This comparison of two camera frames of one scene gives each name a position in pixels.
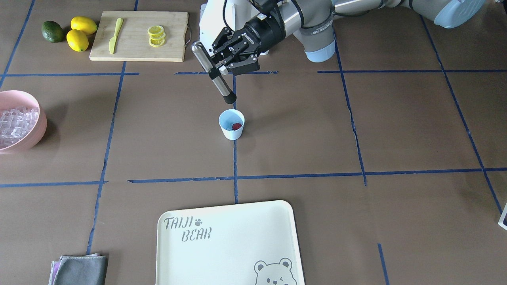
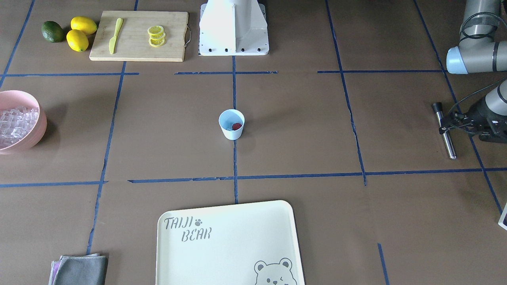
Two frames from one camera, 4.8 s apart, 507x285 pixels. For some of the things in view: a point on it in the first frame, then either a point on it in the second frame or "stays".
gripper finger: [242, 63] -> [442, 130]
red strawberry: [236, 126] stays
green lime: [52, 32] stays
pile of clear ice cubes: [16, 124] stays
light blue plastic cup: [232, 121] stays
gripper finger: [226, 39] -> [459, 117]
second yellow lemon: [84, 24] stays
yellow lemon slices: [157, 35] stays
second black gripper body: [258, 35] -> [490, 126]
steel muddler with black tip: [213, 71] -> [437, 107]
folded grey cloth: [82, 269] stays
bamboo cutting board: [139, 36] stays
